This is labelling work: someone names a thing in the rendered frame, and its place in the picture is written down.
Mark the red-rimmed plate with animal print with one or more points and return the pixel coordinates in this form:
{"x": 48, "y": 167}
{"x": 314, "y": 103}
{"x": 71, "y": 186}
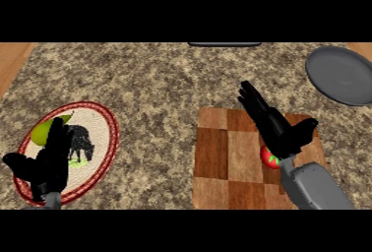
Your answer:
{"x": 88, "y": 147}

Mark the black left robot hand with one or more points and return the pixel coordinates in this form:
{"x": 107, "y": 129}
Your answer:
{"x": 50, "y": 160}

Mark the green pear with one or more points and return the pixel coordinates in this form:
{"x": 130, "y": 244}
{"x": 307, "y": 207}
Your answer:
{"x": 41, "y": 133}

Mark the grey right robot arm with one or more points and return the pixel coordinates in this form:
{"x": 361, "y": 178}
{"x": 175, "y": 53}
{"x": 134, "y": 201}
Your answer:
{"x": 314, "y": 187}

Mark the grey pan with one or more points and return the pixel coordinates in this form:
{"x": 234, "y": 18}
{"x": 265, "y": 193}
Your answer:
{"x": 341, "y": 75}

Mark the checkered wooden cutting board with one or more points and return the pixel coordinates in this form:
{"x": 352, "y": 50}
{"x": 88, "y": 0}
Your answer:
{"x": 231, "y": 164}

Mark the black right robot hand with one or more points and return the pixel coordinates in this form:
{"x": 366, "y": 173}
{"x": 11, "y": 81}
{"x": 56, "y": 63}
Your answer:
{"x": 273, "y": 126}

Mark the dark grey appliance edge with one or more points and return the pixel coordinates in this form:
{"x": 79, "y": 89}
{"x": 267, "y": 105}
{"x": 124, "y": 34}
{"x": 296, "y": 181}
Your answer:
{"x": 224, "y": 44}

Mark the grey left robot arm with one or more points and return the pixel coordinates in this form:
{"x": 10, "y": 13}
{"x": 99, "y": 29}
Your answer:
{"x": 51, "y": 201}

